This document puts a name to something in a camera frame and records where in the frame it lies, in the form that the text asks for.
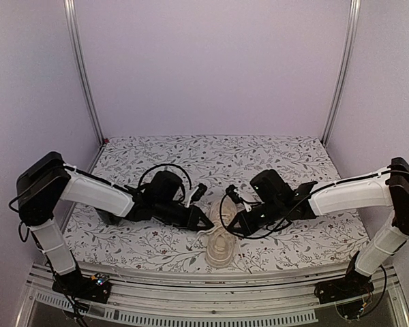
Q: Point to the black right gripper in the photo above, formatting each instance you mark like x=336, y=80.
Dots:
x=247, y=228

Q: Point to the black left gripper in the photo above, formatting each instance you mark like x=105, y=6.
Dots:
x=191, y=221

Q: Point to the white shoelace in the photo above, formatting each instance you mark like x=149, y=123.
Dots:
x=214, y=221

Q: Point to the white lace sneaker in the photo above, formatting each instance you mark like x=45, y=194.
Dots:
x=221, y=238

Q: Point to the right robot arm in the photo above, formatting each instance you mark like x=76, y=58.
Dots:
x=387, y=187

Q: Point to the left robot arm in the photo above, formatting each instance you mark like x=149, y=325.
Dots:
x=50, y=180

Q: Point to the floral patterned table mat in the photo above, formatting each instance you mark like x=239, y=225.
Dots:
x=217, y=162

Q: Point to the dark green cup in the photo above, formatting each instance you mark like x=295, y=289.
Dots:
x=107, y=217

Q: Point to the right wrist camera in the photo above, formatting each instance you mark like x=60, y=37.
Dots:
x=237, y=197

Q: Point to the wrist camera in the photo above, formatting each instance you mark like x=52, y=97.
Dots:
x=195, y=194
x=237, y=197

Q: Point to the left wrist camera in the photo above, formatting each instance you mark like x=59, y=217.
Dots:
x=195, y=194

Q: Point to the front aluminium rail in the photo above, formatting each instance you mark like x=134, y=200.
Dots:
x=274, y=298

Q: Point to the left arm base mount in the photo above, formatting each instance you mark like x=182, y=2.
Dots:
x=96, y=288

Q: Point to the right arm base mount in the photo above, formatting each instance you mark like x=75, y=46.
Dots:
x=355, y=292

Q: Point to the right aluminium frame post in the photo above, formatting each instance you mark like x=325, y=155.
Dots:
x=351, y=34

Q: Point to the aluminium frame post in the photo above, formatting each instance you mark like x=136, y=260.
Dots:
x=72, y=25
x=351, y=34

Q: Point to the left aluminium frame post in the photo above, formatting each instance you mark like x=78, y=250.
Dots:
x=72, y=25

